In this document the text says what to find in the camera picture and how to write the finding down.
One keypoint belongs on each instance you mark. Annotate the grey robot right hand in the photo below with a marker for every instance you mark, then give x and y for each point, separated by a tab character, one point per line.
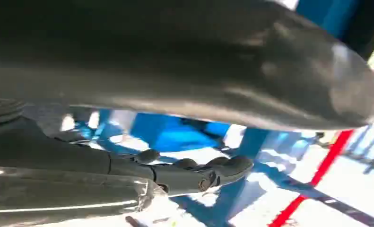
174	62

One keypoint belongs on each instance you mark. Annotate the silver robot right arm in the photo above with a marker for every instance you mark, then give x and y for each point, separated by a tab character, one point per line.
2	112

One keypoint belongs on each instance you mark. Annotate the blue metal cart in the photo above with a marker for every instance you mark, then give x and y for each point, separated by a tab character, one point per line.
174	133

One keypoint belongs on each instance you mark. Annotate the red barrier tape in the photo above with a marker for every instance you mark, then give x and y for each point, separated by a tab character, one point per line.
324	163

